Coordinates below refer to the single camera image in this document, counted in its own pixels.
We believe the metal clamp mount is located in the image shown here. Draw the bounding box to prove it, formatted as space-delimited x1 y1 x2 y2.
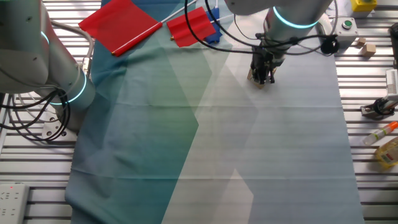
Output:
360 95 398 121

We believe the large red flag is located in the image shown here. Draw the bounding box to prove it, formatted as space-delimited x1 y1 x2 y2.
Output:
78 0 199 57

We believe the black base cable bundle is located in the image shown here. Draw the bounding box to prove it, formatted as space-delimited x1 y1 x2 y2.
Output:
0 88 72 142

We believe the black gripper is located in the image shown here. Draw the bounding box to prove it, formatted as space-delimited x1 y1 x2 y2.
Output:
250 45 285 86

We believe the yellow emergency stop box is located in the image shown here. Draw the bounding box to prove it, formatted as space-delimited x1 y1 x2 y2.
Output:
349 0 378 18

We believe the small wooden cube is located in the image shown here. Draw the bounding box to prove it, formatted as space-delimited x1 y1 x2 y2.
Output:
361 43 377 58

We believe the teal and grey cloth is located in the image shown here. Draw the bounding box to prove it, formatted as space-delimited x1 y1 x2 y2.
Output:
64 0 365 224

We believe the clear tube orange cap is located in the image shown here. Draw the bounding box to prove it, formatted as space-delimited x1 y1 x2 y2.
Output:
362 121 398 146

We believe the white ribbed device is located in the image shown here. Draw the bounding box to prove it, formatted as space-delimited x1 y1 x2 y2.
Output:
385 68 398 97

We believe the grey green-button box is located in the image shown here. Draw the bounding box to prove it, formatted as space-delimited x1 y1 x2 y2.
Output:
335 17 359 49

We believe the wooden block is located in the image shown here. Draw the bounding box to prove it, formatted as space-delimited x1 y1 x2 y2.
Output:
246 68 266 90

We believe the grey cable conduit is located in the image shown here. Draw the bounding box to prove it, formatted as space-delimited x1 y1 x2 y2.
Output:
50 19 95 79

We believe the black edge object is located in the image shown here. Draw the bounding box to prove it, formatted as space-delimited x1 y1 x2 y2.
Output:
389 22 398 68

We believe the yellow liquid bottle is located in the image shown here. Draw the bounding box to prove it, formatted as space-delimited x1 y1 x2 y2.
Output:
374 136 398 169

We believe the small red flag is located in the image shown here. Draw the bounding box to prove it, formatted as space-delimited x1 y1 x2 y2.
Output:
166 6 217 49

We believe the thin black coiled cable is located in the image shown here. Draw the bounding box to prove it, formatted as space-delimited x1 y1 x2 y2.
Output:
204 0 340 56

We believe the thick black gripper cable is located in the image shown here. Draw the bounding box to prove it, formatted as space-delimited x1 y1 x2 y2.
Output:
184 0 256 55

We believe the white power strip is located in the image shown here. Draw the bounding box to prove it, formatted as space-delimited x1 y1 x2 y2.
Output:
0 183 30 224

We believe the blue flag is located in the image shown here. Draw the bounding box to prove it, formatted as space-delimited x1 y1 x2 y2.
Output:
204 6 234 45

